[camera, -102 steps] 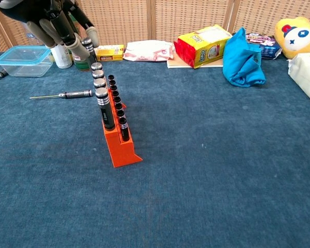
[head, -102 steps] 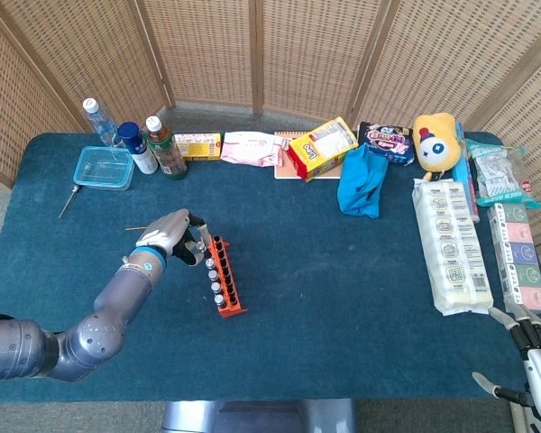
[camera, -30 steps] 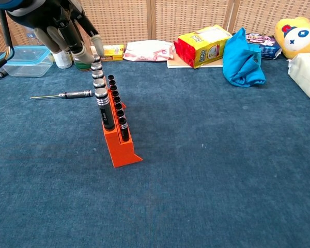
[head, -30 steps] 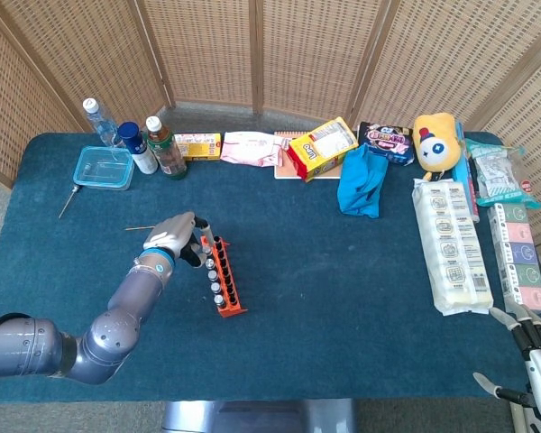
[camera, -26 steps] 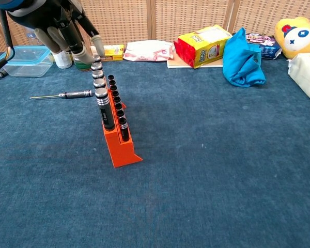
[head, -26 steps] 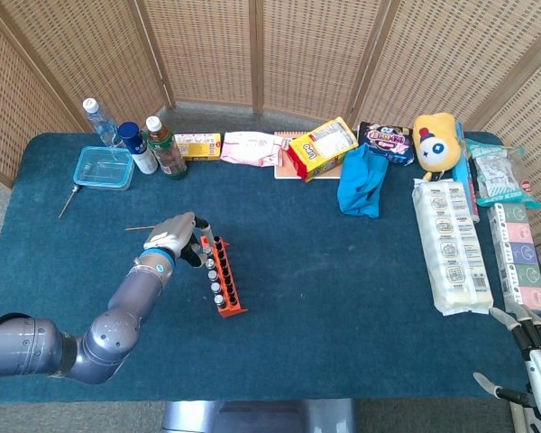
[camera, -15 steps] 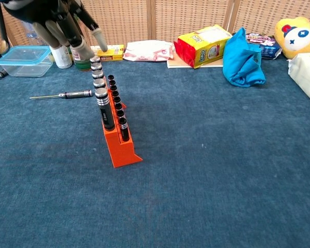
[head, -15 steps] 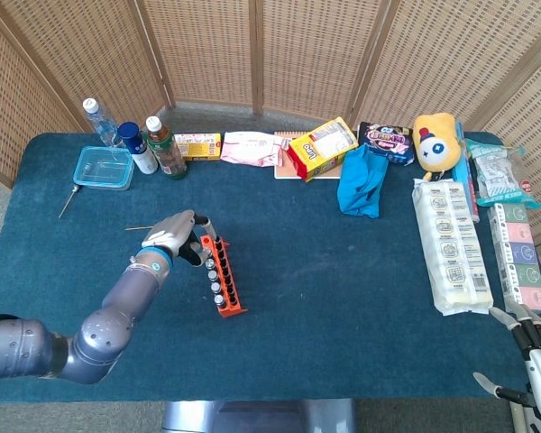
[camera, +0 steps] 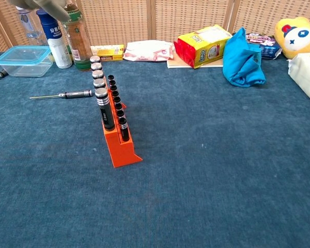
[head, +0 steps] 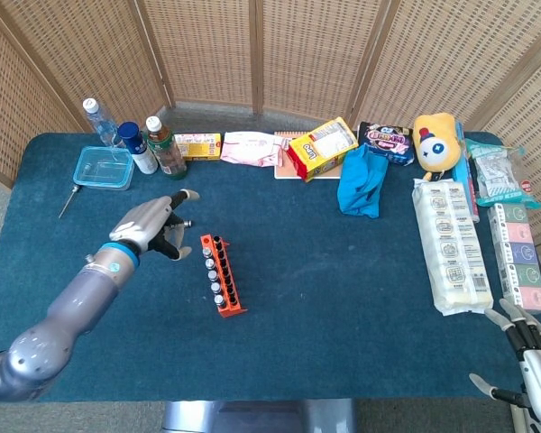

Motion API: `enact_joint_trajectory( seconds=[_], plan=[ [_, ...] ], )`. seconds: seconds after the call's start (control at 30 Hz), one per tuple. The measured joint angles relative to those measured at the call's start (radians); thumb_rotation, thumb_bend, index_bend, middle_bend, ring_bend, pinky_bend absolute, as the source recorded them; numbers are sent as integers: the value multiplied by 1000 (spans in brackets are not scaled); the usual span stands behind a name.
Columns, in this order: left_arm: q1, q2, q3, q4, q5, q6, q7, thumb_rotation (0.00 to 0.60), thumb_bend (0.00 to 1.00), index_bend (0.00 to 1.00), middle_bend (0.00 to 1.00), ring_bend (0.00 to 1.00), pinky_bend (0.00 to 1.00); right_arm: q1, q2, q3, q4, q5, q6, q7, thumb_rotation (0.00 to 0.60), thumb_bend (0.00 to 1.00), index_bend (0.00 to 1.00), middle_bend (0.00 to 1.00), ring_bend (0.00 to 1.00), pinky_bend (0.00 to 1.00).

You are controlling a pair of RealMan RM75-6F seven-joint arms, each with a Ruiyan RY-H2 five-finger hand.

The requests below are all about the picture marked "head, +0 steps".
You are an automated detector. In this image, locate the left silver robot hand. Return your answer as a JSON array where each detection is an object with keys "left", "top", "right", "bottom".
[{"left": 108, "top": 189, "right": 201, "bottom": 262}]

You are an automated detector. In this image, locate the orange bit holder rack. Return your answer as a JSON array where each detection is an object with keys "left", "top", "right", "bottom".
[{"left": 199, "top": 233, "right": 249, "bottom": 318}]

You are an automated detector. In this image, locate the white bottle blue cap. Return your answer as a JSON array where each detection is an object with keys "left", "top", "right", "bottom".
[{"left": 117, "top": 121, "right": 159, "bottom": 176}]

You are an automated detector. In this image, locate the clear container blue rim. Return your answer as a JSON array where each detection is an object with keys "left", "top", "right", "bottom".
[{"left": 72, "top": 144, "right": 135, "bottom": 192}]

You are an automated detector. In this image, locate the green label tea bottle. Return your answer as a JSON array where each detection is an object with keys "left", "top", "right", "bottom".
[{"left": 144, "top": 115, "right": 188, "bottom": 181}]

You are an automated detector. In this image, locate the small yellow box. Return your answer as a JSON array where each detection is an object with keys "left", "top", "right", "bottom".
[{"left": 174, "top": 132, "right": 223, "bottom": 162}]

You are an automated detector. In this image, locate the clear water bottle white cap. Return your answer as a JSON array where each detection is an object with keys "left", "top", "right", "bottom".
[{"left": 82, "top": 97, "right": 124, "bottom": 150}]

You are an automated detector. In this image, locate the pastel tissue multipack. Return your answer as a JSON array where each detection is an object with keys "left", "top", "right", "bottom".
[{"left": 486, "top": 202, "right": 541, "bottom": 315}]

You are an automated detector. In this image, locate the pink wipes pack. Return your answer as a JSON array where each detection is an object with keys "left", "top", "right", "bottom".
[{"left": 219, "top": 130, "right": 291, "bottom": 169}]

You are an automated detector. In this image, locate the long white wrapped pack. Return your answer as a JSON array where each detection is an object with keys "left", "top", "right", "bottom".
[{"left": 411, "top": 178, "right": 495, "bottom": 317}]

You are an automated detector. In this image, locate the blue table carpet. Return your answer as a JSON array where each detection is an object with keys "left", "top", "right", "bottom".
[{"left": 0, "top": 130, "right": 541, "bottom": 404}]

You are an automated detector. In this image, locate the wicker folding screen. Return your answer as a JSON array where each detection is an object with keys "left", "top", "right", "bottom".
[{"left": 0, "top": 0, "right": 541, "bottom": 281}]

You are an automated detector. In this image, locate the green white snack bag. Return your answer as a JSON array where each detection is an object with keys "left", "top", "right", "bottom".
[{"left": 463, "top": 137, "right": 541, "bottom": 210}]

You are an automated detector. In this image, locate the blue cloth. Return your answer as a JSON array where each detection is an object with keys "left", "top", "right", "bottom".
[{"left": 336, "top": 143, "right": 390, "bottom": 220}]

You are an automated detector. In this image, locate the long blue box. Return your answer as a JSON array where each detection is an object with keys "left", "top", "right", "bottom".
[{"left": 452, "top": 120, "right": 481, "bottom": 225}]

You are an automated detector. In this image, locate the grey robot torso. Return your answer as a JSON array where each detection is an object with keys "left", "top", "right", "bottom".
[{"left": 160, "top": 398, "right": 358, "bottom": 433}]

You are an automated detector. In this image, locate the dark sanitary pad pack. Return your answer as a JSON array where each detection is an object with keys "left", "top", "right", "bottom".
[{"left": 357, "top": 120, "right": 416, "bottom": 167}]

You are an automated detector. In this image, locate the yellow plush toy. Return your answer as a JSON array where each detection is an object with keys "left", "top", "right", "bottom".
[{"left": 411, "top": 112, "right": 462, "bottom": 182}]

